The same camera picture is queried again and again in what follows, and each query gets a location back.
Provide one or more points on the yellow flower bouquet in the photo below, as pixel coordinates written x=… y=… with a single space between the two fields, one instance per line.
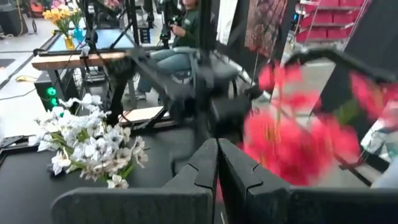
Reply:
x=60 y=15

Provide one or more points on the blue glass vase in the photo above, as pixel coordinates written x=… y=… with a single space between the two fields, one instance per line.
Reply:
x=78 y=34

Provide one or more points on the wooden edged work table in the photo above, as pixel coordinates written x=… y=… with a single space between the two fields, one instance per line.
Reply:
x=77 y=60

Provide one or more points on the small black floor box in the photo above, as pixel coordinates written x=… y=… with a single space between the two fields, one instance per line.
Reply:
x=14 y=21

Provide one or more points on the black computer green lights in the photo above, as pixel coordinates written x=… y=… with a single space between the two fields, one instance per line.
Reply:
x=49 y=93

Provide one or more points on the yellow glass vase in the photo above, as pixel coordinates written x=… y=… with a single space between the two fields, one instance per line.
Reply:
x=69 y=43

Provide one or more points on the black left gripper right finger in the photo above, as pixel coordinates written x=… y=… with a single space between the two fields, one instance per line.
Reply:
x=280 y=205

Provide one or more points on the brown patterned cloth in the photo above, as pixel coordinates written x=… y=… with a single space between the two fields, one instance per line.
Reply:
x=264 y=28

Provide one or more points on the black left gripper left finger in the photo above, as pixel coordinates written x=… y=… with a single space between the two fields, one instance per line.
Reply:
x=174 y=205

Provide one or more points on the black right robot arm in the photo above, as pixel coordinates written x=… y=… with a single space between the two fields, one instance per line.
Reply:
x=227 y=121

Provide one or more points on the red storage shelf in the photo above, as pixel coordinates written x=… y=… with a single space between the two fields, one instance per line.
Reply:
x=326 y=18

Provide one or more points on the dark stem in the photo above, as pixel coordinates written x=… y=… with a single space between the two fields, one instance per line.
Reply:
x=118 y=182

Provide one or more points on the red artificial flower bunch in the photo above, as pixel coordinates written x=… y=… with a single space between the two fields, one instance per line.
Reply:
x=289 y=149

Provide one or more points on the person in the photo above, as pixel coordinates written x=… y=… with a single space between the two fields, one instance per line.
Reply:
x=169 y=62

